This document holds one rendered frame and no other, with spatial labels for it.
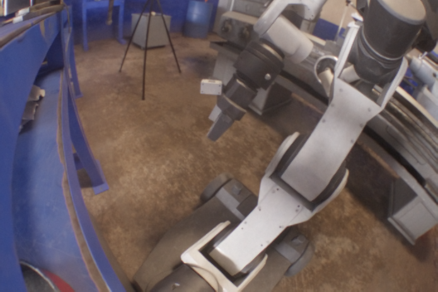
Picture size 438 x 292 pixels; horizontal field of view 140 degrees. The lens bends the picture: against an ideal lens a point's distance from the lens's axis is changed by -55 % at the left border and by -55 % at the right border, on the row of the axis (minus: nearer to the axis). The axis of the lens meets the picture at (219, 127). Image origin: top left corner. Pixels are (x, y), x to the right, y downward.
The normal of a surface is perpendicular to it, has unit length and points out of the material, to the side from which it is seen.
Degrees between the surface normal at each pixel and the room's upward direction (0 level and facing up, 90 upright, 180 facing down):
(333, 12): 90
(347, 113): 58
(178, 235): 0
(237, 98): 75
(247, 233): 46
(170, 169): 0
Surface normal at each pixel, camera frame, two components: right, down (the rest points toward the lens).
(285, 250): -0.35, -0.30
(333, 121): -0.48, -0.11
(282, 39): 0.01, 0.40
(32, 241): 0.20, -0.76
